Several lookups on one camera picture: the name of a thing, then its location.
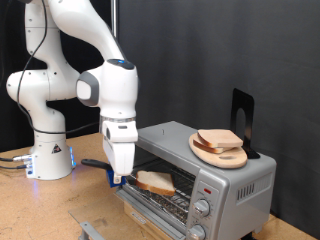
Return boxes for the wooden box under oven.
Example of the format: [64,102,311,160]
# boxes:
[123,203,178,240]

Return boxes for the wire oven rack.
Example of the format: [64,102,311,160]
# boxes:
[123,158,197,224]

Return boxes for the black fabric backdrop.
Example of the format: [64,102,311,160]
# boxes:
[0,0,114,153]

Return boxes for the black metal bookend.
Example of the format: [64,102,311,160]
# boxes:
[230,88,261,160]

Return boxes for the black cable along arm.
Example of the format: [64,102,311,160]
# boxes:
[16,0,101,135]

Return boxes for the grey metal pole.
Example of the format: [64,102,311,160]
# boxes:
[111,0,119,38]

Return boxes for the round wooden cutting board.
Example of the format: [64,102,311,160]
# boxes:
[188,133,248,169]

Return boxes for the base cable with silver connector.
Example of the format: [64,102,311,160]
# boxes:
[0,153,33,163]

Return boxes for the grey fabric backdrop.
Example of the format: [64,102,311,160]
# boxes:
[117,0,320,239]

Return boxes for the silver toaster oven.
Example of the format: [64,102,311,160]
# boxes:
[114,120,278,240]

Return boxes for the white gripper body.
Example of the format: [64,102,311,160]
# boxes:
[101,120,139,177]

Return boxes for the silver oven knob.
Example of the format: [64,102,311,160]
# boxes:
[188,223,207,240]
[193,199,212,218]

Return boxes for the black base cable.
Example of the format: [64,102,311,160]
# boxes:
[0,163,29,170]

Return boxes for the glass oven door with handle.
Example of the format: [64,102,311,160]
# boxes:
[68,190,188,240]

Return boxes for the metal spatula with blue block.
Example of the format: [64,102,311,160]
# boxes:
[80,158,138,188]

